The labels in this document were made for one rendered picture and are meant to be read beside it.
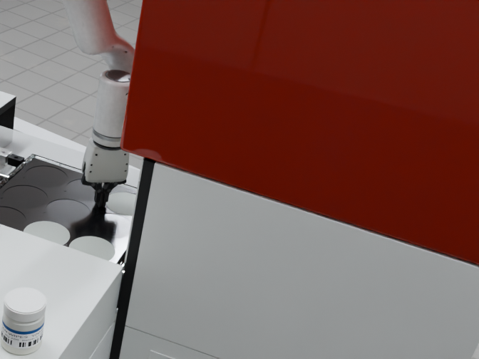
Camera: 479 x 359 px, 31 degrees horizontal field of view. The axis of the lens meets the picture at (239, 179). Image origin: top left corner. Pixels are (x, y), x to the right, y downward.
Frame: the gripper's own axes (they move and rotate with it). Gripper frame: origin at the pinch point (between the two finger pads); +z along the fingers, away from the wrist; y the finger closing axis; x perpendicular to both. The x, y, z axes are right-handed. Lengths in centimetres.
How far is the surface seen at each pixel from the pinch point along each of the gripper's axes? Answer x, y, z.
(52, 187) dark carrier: -8.3, 9.6, 2.3
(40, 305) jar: 53, 26, -14
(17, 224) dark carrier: 6.2, 20.4, 2.3
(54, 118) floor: -208, -41, 92
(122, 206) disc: 1.0, -5.1, 2.1
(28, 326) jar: 54, 28, -11
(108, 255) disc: 19.5, 3.1, 2.2
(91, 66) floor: -270, -75, 92
